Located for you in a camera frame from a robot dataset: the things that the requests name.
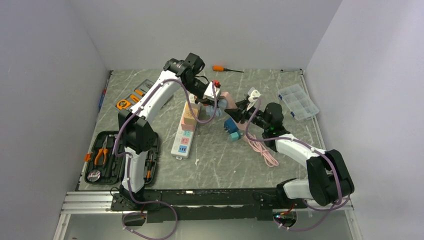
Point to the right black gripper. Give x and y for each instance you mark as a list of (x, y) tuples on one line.
[(238, 114)]

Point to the blue cube adapter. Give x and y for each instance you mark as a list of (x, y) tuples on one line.
[(230, 126)]

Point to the teal plug adapter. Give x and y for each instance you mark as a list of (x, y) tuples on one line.
[(235, 136)]

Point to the tan cube socket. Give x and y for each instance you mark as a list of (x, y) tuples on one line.
[(191, 110)]

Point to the pink cube socket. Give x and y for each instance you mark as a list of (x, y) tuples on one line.
[(188, 124)]

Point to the clear plastic organizer box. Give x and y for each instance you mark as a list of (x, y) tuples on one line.
[(300, 105)]

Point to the white power strip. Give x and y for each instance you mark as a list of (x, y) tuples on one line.
[(182, 141)]

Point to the grey tool tray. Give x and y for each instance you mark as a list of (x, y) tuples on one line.
[(130, 97)]

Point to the black tool case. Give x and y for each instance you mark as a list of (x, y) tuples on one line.
[(114, 169)]

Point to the pink power strip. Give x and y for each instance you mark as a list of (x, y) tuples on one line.
[(231, 104)]

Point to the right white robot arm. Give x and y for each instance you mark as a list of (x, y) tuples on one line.
[(328, 179)]

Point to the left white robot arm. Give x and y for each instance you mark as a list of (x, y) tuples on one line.
[(135, 123)]

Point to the blue red pen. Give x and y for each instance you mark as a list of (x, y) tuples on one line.
[(102, 96)]

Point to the orange case latch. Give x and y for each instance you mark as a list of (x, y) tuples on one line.
[(88, 157)]

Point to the orange handled screwdriver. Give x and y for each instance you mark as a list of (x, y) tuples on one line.
[(218, 68)]

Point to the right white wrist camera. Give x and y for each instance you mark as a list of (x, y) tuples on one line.
[(253, 94)]

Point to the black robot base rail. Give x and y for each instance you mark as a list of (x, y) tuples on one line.
[(209, 204)]

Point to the orange handled pliers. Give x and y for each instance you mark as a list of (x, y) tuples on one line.
[(101, 157)]

